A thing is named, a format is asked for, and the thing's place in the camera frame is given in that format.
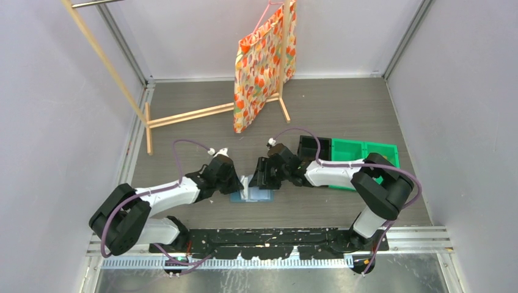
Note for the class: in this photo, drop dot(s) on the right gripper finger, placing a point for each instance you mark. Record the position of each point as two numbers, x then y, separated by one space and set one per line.
265 182
259 171

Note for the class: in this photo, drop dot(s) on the pink clothes hanger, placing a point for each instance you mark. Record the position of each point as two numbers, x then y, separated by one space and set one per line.
270 9

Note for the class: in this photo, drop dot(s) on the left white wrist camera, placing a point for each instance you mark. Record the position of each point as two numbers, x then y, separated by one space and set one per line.
221 152

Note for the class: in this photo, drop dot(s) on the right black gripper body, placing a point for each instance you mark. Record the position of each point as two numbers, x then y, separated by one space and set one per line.
272 170

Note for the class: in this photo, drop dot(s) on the green plastic bin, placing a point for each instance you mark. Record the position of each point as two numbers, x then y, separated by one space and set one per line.
349 150

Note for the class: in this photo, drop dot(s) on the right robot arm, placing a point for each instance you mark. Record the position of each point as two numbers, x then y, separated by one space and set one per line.
384 188

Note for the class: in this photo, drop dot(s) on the wooden clothes rack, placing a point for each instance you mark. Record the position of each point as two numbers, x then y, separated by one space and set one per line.
143 113

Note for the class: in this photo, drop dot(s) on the aluminium frame rail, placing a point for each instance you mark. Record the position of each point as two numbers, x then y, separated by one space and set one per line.
400 240

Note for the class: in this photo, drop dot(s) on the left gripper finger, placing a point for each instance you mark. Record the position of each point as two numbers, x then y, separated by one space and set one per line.
234 179
232 187

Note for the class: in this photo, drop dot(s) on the black plastic bin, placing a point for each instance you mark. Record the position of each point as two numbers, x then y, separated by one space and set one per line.
308 147

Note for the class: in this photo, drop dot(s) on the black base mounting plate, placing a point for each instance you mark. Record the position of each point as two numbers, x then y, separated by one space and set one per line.
274 243

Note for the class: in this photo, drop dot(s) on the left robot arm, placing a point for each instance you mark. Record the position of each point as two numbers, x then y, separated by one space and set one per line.
127 217

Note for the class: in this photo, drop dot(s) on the floral orange fabric bag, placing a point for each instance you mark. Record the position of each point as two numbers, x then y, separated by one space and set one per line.
265 61

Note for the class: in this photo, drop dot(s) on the blue leather card holder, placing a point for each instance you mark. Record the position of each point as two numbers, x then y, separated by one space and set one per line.
251 194

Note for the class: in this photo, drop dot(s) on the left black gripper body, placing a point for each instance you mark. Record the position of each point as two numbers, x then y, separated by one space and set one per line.
221 183

